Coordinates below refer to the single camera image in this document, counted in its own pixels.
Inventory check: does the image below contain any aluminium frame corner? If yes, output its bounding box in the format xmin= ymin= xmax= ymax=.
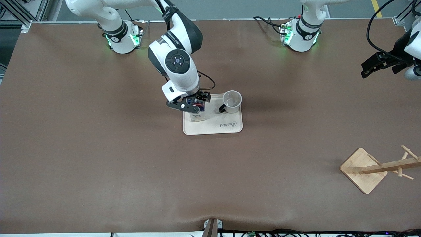
xmin=393 ymin=0 xmax=421 ymax=33

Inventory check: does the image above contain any wooden cup rack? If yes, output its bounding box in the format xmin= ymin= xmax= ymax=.
xmin=339 ymin=145 xmax=421 ymax=195

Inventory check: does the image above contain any blue white milk carton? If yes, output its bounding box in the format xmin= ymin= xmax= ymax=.
xmin=187 ymin=102 xmax=206 ymax=123

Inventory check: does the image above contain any black left base cable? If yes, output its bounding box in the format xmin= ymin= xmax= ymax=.
xmin=268 ymin=18 xmax=284 ymax=36
xmin=253 ymin=16 xmax=283 ymax=27

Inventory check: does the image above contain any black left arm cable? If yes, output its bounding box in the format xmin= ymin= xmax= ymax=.
xmin=366 ymin=0 xmax=411 ymax=63

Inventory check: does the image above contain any aluminium frame with black struts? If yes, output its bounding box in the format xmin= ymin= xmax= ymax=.
xmin=0 ymin=0 xmax=50 ymax=33

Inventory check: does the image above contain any brown camera mount post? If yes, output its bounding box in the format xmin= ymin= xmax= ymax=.
xmin=202 ymin=218 xmax=223 ymax=237

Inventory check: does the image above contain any cream tray with rabbit print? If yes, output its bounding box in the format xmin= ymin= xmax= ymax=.
xmin=183 ymin=94 xmax=243 ymax=136

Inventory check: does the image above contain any white smiley cup black handle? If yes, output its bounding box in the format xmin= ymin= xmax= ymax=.
xmin=218 ymin=90 xmax=243 ymax=114

